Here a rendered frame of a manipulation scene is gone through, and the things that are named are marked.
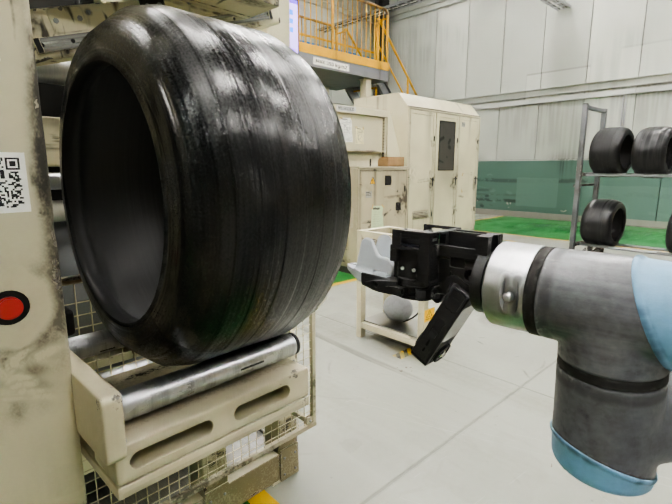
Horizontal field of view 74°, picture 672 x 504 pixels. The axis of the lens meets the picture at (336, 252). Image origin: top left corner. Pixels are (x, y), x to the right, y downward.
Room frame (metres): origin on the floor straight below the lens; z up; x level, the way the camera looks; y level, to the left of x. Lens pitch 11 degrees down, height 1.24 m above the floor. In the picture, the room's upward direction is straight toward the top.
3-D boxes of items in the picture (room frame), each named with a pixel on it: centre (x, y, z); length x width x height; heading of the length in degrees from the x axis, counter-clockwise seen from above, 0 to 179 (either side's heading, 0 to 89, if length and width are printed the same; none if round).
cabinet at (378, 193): (5.56, -0.39, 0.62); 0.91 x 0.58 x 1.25; 133
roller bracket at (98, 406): (0.67, 0.43, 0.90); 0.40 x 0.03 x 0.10; 46
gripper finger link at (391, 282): (0.54, -0.07, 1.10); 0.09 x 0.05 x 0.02; 46
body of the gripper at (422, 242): (0.51, -0.13, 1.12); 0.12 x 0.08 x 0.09; 46
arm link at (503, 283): (0.45, -0.19, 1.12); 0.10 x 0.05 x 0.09; 136
